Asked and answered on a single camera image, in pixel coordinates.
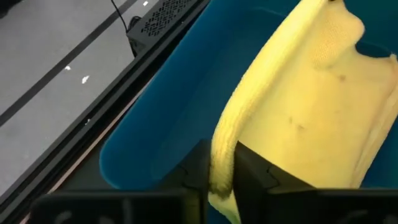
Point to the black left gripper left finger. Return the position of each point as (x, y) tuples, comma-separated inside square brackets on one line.
[(124, 208)]

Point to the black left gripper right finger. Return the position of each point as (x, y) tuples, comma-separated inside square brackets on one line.
[(295, 208)]

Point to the yellow microfiber towel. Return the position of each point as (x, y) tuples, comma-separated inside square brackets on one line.
[(311, 124)]

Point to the blue plastic bin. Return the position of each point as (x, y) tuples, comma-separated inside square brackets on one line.
[(186, 93)]

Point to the white floor scrap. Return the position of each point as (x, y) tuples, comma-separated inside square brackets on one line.
[(85, 79), (67, 67), (145, 3)]

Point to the black perforated computer case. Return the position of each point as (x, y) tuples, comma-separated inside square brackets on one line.
[(164, 21)]

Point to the black metal table frame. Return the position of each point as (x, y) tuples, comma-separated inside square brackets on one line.
[(93, 124)]

